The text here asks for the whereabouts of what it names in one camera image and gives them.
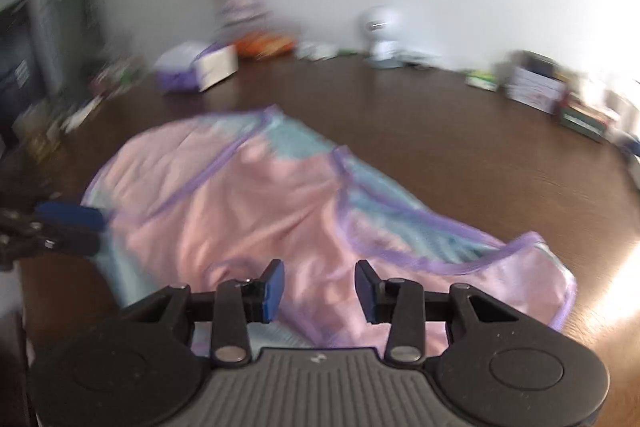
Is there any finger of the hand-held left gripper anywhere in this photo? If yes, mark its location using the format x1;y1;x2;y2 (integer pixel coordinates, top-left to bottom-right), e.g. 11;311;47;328
0;229;103;267
0;201;107;234

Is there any small black box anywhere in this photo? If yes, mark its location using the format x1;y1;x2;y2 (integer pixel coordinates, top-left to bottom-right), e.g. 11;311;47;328
517;51;556;74

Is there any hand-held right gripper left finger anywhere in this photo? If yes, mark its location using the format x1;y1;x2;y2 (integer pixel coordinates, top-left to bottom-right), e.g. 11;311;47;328
125;259;286;367

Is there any grey shelf unit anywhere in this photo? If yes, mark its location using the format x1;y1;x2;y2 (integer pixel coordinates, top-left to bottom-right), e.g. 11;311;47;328
0;0;98;108

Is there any purple and white tissue box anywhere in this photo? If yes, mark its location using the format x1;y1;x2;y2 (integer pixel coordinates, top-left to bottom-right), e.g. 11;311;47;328
154;41;239;94

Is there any white printed tin box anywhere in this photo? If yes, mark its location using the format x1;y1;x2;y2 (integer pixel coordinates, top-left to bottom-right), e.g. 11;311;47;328
504;64;563;115

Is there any clear box of oranges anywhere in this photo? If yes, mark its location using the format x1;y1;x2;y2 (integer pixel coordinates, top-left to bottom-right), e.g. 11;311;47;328
235;32;297;60

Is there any dark box with green label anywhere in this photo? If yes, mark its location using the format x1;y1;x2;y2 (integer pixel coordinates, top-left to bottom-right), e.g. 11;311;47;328
556;99;610;144

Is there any green flat packet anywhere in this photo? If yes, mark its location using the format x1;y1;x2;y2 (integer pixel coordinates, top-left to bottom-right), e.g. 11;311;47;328
466;71;500;92

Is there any white plastic clip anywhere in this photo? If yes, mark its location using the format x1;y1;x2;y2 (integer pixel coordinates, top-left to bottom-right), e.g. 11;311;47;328
296;41;337;62

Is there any pink and blue garment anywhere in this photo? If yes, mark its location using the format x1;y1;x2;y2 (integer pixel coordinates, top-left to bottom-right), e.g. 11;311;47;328
80;104;578;349

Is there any white round-headed robot figure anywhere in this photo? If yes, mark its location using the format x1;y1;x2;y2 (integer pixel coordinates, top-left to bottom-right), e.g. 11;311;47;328
356;6;403;68

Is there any white textured vase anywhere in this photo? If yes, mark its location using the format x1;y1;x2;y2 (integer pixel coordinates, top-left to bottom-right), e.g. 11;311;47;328
215;0;267;32

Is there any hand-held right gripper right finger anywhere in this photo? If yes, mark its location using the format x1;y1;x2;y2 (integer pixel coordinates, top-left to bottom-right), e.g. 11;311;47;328
354;259;518;365

